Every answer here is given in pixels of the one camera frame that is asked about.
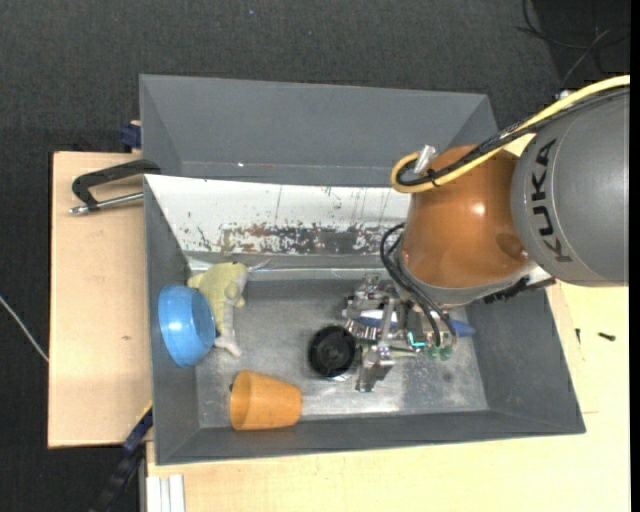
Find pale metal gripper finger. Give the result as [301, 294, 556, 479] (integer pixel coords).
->
[354, 344, 397, 394]
[342, 273, 397, 322]

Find black round lid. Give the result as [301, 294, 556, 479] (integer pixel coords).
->
[306, 324, 359, 380]

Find orange plastic cup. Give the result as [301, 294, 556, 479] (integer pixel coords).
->
[228, 369, 304, 432]

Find yellow-green toy animal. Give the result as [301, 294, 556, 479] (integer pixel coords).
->
[187, 260, 250, 358]

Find grey metal bin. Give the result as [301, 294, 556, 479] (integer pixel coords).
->
[138, 73, 588, 466]

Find blue plastic bowl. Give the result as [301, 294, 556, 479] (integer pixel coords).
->
[157, 284, 218, 369]

